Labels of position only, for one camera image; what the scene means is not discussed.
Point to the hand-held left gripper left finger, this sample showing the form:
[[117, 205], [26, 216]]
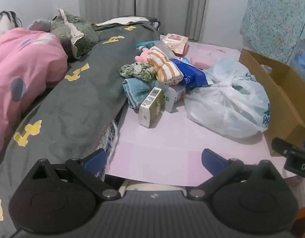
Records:
[[95, 159]]

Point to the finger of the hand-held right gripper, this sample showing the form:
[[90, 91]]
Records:
[[282, 145]]

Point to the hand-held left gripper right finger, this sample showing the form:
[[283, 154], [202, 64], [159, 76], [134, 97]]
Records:
[[212, 159]]

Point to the brown cardboard box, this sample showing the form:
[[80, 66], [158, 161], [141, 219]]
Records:
[[274, 91]]

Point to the green white small box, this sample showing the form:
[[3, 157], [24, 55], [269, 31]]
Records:
[[150, 109]]

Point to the light blue towel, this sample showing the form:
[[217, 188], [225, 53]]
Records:
[[135, 91]]

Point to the blue white cotton pack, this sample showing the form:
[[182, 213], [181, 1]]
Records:
[[189, 75]]

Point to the green floral cloth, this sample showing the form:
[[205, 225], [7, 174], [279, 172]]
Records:
[[134, 70]]

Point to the orange white striped cloth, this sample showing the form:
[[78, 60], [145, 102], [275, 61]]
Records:
[[167, 72]]

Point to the pink plush toy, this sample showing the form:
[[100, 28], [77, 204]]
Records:
[[141, 57]]

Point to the teal packet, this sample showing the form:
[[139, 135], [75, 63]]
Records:
[[145, 45]]

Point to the white lace cloth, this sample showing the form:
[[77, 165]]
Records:
[[110, 136]]

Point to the pink bed sheet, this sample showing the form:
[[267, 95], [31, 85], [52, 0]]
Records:
[[167, 148]]

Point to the white tied plastic bag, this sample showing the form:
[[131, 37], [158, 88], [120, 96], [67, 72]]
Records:
[[224, 104]]

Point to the dark grey yellow-print blanket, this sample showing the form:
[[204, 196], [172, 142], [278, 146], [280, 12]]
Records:
[[75, 104]]

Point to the green floral pillow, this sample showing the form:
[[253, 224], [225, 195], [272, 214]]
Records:
[[85, 39]]

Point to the pink quilt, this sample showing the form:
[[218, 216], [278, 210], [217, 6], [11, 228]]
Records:
[[23, 62]]

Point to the red white tissue pack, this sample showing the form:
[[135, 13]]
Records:
[[176, 42]]

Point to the teal floral cloth cover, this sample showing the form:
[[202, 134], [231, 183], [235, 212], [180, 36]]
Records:
[[274, 12]]

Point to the grey purple cloth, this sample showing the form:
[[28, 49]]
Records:
[[39, 24]]

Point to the dark nightstand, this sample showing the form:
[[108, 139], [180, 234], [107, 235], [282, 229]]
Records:
[[156, 24]]

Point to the grey curtain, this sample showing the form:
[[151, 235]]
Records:
[[142, 5]]

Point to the white black striped plush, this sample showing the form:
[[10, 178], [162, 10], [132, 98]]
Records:
[[1, 26]]

